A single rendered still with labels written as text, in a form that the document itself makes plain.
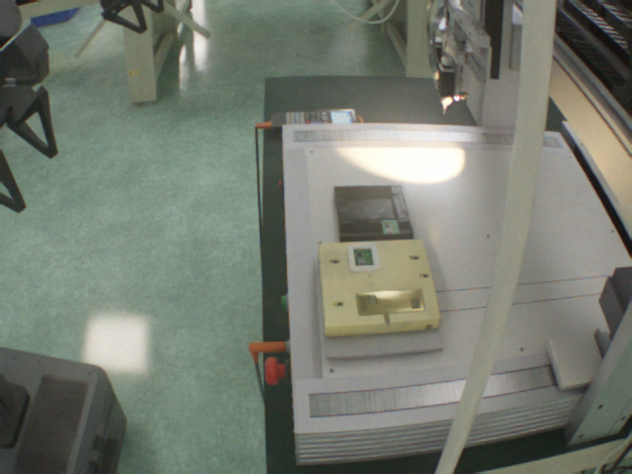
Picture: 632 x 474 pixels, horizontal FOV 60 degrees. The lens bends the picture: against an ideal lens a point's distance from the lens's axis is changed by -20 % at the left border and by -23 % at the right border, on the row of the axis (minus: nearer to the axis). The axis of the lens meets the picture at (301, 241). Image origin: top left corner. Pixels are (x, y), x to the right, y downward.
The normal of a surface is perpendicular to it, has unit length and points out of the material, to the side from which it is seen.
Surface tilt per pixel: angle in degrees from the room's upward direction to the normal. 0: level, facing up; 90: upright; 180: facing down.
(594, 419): 90
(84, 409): 0
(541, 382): 0
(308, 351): 0
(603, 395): 90
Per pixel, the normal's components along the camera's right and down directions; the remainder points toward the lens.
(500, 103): 0.04, 0.65
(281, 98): -0.01, -0.76
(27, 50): 0.86, -0.34
